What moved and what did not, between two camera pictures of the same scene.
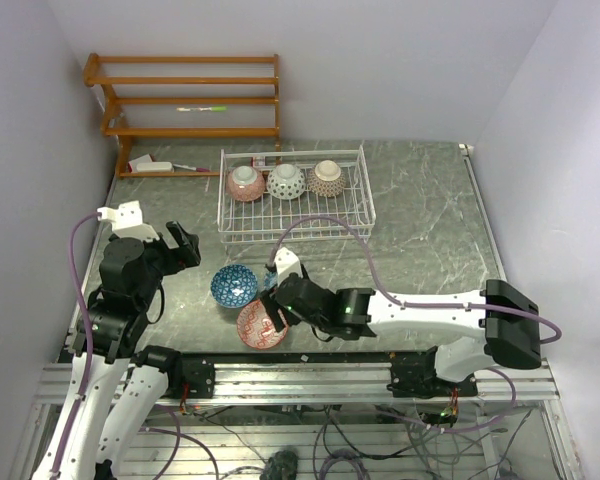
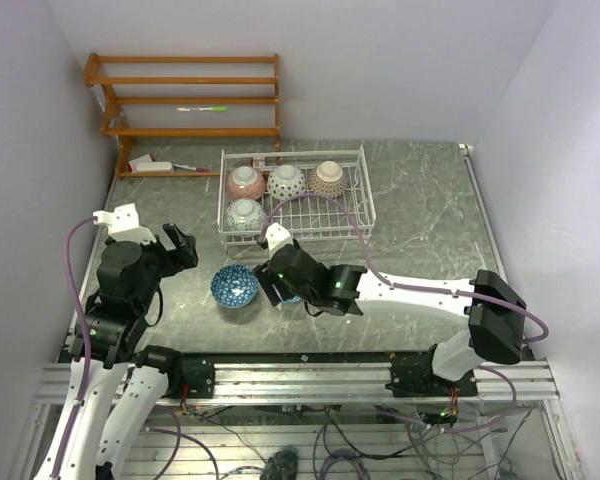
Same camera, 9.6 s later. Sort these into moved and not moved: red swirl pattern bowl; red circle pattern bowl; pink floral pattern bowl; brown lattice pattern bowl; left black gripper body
Moved: red swirl pattern bowl
Not moved: pink floral pattern bowl; brown lattice pattern bowl; left black gripper body; red circle pattern bowl
